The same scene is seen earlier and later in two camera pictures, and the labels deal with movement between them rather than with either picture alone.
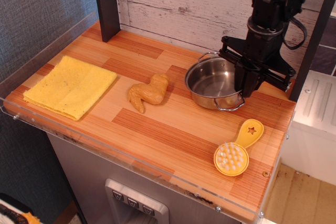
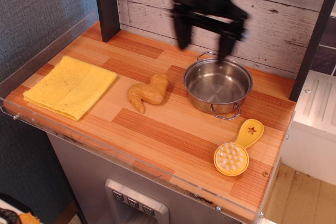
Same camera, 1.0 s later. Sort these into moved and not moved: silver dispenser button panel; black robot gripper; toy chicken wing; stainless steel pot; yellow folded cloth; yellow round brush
Moved: black robot gripper; stainless steel pot
Not moved: toy chicken wing; yellow round brush; yellow folded cloth; silver dispenser button panel
